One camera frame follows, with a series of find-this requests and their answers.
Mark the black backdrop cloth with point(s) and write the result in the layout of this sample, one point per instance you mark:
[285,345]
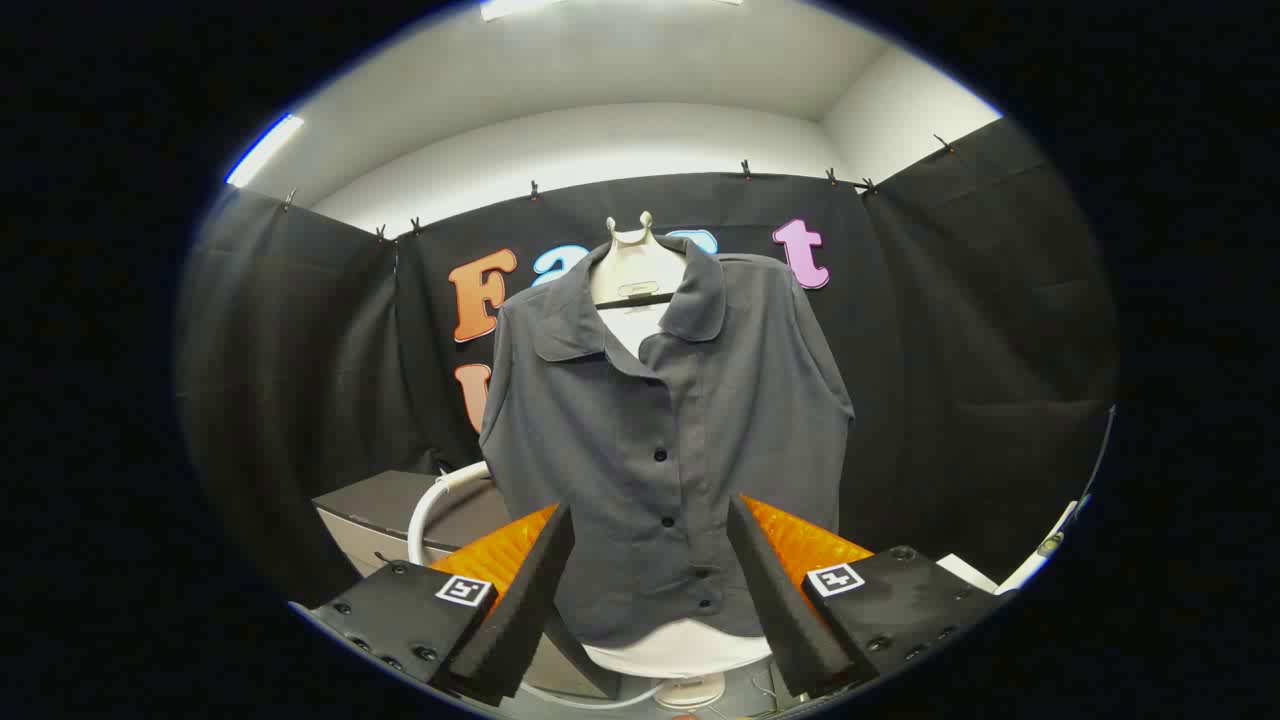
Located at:
[950,330]

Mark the ceiling light strip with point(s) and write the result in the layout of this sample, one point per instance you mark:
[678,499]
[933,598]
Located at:
[520,7]

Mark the grey button-up shirt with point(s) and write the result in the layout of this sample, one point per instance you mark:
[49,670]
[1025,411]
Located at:
[740,400]

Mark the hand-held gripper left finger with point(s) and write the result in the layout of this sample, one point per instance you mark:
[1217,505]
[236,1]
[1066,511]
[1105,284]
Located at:
[520,610]

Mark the row of black backdrop clips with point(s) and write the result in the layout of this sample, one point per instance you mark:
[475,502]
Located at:
[534,190]

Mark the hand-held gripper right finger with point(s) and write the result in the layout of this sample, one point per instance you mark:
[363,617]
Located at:
[775,600]

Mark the grey cabinet with dark top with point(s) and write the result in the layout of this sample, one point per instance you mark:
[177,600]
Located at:
[390,500]

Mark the white mannequin torso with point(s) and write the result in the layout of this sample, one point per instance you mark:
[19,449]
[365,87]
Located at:
[630,265]

